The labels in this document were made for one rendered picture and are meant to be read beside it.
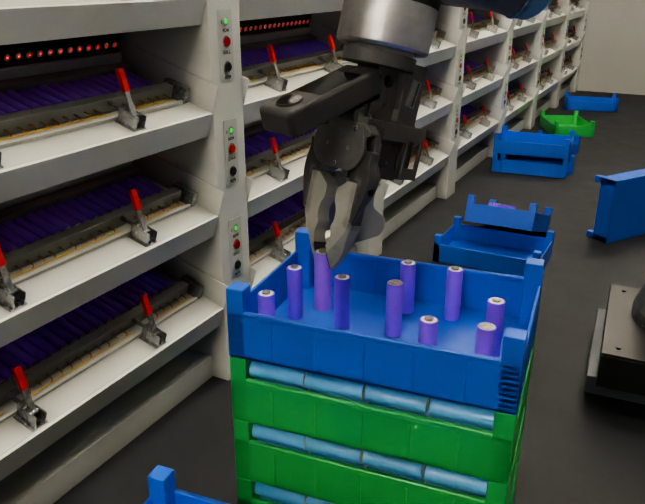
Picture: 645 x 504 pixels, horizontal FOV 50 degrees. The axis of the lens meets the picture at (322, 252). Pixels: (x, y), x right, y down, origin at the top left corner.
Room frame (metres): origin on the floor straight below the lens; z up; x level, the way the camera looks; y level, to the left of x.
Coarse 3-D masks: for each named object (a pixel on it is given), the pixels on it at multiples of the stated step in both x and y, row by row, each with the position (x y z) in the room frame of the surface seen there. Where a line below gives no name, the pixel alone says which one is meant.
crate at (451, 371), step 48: (240, 288) 0.65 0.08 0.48; (384, 288) 0.79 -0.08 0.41; (432, 288) 0.77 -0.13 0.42; (480, 288) 0.75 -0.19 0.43; (528, 288) 0.71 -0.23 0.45; (240, 336) 0.65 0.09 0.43; (288, 336) 0.63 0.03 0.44; (336, 336) 0.61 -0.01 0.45; (384, 336) 0.69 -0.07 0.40; (528, 336) 0.59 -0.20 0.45; (384, 384) 0.59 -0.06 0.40; (432, 384) 0.57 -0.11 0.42; (480, 384) 0.55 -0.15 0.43
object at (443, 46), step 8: (440, 24) 2.50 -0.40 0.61; (440, 32) 2.48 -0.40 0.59; (448, 32) 2.48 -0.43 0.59; (456, 32) 2.47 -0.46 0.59; (432, 40) 2.31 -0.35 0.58; (440, 40) 2.46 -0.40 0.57; (448, 40) 2.48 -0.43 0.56; (456, 40) 2.47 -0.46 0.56; (432, 48) 2.30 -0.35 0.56; (440, 48) 2.34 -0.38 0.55; (448, 48) 2.39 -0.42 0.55; (432, 56) 2.26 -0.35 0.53; (440, 56) 2.34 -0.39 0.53; (448, 56) 2.43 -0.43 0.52; (416, 64) 2.15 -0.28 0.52; (424, 64) 2.22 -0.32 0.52
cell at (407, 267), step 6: (402, 264) 0.75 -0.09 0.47; (408, 264) 0.74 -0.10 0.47; (414, 264) 0.74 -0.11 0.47; (402, 270) 0.74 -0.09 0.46; (408, 270) 0.74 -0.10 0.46; (414, 270) 0.74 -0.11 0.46; (402, 276) 0.74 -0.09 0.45; (408, 276) 0.74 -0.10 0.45; (414, 276) 0.74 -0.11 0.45; (408, 282) 0.74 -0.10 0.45; (414, 282) 0.74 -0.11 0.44; (408, 288) 0.74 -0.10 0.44; (414, 288) 0.75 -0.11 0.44; (408, 294) 0.74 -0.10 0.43; (414, 294) 0.75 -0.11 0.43; (408, 300) 0.74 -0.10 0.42; (408, 306) 0.74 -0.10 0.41; (402, 312) 0.74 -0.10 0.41; (408, 312) 0.74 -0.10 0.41
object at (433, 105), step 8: (432, 80) 2.51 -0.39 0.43; (440, 80) 2.49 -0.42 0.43; (424, 88) 2.43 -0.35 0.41; (432, 88) 2.46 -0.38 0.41; (440, 88) 2.48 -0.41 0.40; (448, 88) 2.48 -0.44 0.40; (456, 88) 2.46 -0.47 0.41; (424, 96) 2.39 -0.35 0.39; (432, 96) 2.46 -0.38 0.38; (440, 96) 2.49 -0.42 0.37; (448, 96) 2.48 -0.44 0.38; (424, 104) 2.32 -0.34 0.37; (432, 104) 2.31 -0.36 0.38; (440, 104) 2.39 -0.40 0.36; (448, 104) 2.43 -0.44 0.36; (424, 112) 2.24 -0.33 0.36; (432, 112) 2.28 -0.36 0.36; (440, 112) 2.37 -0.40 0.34; (448, 112) 2.47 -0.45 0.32; (416, 120) 2.15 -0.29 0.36; (424, 120) 2.23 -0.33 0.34; (432, 120) 2.32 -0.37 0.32
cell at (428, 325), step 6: (420, 318) 0.61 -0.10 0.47; (426, 318) 0.60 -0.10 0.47; (432, 318) 0.60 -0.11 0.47; (420, 324) 0.60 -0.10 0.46; (426, 324) 0.60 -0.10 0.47; (432, 324) 0.60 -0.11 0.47; (420, 330) 0.60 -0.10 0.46; (426, 330) 0.60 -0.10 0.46; (432, 330) 0.60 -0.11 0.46; (420, 336) 0.60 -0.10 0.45; (426, 336) 0.60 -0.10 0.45; (432, 336) 0.60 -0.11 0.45; (420, 342) 0.60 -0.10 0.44; (426, 342) 0.60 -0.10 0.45; (432, 342) 0.60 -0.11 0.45
